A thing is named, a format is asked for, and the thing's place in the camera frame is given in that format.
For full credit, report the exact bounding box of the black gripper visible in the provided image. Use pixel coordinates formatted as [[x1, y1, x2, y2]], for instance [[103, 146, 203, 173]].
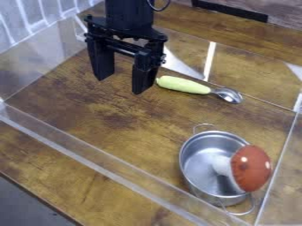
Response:
[[84, 15, 167, 94]]

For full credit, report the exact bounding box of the red plush mushroom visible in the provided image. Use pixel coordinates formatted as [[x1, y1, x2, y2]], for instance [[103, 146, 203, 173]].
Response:
[[213, 145, 273, 192]]

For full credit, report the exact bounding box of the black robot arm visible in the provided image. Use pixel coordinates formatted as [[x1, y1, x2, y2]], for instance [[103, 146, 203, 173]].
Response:
[[84, 0, 167, 94]]

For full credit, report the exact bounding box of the silver pot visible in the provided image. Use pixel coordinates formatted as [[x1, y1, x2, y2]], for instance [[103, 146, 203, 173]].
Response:
[[178, 124, 257, 216]]

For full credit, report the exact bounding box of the black baseboard strip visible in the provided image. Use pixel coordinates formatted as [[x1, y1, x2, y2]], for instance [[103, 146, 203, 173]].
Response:
[[191, 0, 269, 23]]

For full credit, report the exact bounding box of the green handled metal spoon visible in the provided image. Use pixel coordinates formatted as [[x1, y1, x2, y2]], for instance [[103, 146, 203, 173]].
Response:
[[157, 76, 243, 104]]

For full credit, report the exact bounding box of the black cable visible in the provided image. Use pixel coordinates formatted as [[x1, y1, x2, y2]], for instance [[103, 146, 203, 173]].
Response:
[[146, 0, 173, 12]]

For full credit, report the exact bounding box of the clear acrylic enclosure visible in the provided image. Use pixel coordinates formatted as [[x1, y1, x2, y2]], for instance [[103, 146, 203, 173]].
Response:
[[0, 0, 302, 226]]

